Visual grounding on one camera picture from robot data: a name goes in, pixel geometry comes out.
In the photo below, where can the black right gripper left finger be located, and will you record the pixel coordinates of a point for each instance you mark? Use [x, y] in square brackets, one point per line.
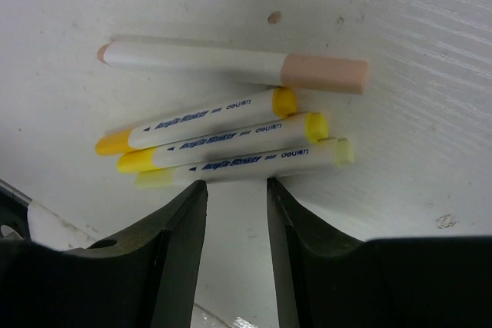
[142, 276]

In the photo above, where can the white marker pale yellow cap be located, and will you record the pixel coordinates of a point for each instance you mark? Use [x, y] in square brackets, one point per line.
[328, 153]

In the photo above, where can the white marker orange-yellow cap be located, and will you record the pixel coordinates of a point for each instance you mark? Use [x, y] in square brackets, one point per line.
[263, 107]

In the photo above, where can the white marker with pink cap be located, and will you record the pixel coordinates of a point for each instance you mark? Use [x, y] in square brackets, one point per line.
[317, 73]

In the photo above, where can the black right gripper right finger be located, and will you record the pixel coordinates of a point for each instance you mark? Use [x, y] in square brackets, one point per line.
[326, 278]

